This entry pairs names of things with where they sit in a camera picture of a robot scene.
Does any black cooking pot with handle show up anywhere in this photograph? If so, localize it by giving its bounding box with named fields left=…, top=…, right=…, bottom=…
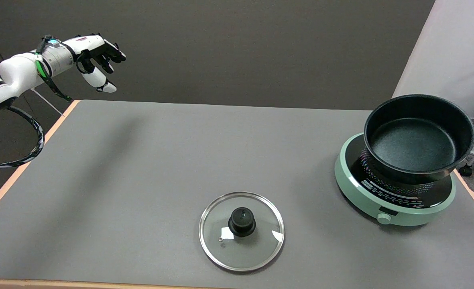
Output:
left=363, top=94, right=474, bottom=185

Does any green round induction cooker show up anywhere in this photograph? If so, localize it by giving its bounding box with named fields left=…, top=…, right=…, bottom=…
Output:
left=334, top=132, right=457, bottom=226

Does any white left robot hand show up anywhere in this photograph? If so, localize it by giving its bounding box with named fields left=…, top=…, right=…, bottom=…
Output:
left=74, top=34, right=127, bottom=94

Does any glass lid with black knob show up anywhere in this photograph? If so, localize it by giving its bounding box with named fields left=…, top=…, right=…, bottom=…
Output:
left=199, top=191, right=285, bottom=272

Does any white cable tie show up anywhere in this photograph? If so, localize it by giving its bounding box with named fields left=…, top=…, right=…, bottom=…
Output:
left=31, top=88, right=66, bottom=118

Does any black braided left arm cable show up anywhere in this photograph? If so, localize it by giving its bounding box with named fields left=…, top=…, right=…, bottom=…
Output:
left=0, top=105, right=45, bottom=169

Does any green black wrist cable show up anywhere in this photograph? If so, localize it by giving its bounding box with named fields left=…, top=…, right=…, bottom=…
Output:
left=35, top=35, right=73, bottom=102

